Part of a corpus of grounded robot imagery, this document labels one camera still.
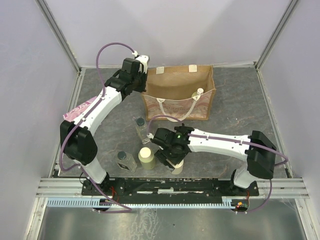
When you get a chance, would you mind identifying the cream bottle white cap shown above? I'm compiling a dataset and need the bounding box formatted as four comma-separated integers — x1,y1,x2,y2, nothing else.
171,160,184,175

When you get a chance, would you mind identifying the brown canvas tote bag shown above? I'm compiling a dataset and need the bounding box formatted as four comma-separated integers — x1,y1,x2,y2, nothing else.
142,64,216,122

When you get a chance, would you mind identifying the yellow-green pump lotion bottle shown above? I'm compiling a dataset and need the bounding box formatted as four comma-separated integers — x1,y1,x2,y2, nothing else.
191,88,204,101

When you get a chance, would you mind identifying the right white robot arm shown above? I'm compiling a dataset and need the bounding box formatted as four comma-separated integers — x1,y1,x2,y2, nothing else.
147,124,277,196

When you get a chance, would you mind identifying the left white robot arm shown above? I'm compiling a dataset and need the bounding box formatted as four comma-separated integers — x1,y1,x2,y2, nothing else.
60,55,150,195

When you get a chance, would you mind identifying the yellow-green bottle white cap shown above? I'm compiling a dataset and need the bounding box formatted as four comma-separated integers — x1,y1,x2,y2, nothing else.
138,147,156,170

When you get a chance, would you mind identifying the tall clear glass bottle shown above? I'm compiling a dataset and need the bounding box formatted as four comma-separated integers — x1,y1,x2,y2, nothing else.
133,116,150,145

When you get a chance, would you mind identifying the short clear glass bottle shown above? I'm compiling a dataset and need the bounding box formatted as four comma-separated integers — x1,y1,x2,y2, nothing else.
114,150,137,173

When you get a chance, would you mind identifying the pink printed package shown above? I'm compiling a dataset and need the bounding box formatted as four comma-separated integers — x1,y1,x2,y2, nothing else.
63,96,97,122

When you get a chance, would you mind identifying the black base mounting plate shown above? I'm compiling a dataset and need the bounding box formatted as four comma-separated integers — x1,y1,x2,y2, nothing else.
97,177,259,197

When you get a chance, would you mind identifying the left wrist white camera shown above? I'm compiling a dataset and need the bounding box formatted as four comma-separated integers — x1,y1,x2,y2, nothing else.
132,50,150,74

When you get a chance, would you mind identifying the wrist white camera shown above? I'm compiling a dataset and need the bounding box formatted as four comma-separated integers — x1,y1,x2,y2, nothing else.
132,50,150,74
147,133,154,140

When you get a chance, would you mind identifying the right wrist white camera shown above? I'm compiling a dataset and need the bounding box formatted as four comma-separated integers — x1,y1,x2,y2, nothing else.
147,133,154,140

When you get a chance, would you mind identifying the blue slotted cable duct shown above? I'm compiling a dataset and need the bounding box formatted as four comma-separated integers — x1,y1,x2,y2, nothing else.
46,197,235,210

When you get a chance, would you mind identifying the left aluminium frame post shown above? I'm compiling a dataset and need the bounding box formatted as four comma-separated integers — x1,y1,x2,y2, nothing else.
35,0,81,72

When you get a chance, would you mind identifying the aluminium frame post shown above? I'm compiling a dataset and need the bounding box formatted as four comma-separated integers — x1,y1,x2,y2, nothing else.
254,0,300,71
35,0,81,72

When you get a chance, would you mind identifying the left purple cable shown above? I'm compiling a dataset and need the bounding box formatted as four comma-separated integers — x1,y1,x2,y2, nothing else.
59,42,140,214

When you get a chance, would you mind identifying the purple cable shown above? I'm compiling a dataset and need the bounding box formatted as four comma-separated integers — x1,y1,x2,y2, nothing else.
59,42,140,214
146,115,289,214

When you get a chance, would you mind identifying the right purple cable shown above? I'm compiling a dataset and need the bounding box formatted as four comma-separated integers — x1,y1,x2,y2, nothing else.
146,115,289,214

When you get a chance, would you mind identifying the aluminium front rail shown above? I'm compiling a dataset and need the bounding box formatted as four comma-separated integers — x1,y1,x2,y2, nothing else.
36,177,309,199

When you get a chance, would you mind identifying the right aluminium frame post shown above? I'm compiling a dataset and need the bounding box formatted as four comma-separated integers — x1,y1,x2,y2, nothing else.
254,0,300,71

